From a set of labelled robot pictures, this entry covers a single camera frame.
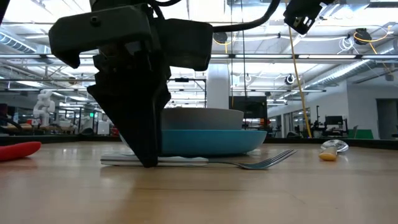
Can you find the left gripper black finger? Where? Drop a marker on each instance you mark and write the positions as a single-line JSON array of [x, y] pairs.
[[136, 109]]

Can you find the grey bowl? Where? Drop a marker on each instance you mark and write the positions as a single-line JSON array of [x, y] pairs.
[[202, 119]]

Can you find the silver fork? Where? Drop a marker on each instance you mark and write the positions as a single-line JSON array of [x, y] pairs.
[[264, 163]]

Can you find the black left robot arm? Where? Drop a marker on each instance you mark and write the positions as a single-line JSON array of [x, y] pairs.
[[124, 2]]

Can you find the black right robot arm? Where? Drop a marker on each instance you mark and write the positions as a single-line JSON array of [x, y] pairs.
[[303, 12]]

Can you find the white cabinet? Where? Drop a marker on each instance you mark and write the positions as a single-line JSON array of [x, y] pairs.
[[103, 127]]

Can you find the white napkin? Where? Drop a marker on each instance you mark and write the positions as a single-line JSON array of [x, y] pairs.
[[118, 156]]

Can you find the white pillar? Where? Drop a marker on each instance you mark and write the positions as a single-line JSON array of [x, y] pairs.
[[218, 90]]

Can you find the blue plate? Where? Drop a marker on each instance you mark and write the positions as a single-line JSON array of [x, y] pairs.
[[214, 143]]

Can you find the white humanoid robot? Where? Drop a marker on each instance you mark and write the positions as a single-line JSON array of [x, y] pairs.
[[43, 107]]

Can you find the red plastic utensil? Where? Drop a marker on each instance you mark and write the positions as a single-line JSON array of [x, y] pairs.
[[17, 151]]

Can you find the black monitor on stand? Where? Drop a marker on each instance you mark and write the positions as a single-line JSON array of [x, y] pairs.
[[334, 121]]

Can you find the green board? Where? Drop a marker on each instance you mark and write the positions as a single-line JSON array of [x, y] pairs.
[[362, 134]]

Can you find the black metal frame rig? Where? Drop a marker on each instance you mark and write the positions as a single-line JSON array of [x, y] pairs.
[[203, 93]]

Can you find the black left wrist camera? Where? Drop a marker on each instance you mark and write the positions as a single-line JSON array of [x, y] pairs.
[[186, 43]]

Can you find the black wall monitor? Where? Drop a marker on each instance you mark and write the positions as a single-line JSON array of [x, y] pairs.
[[253, 107]]

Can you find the long ceiling light rail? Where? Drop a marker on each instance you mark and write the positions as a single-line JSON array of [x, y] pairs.
[[280, 56]]

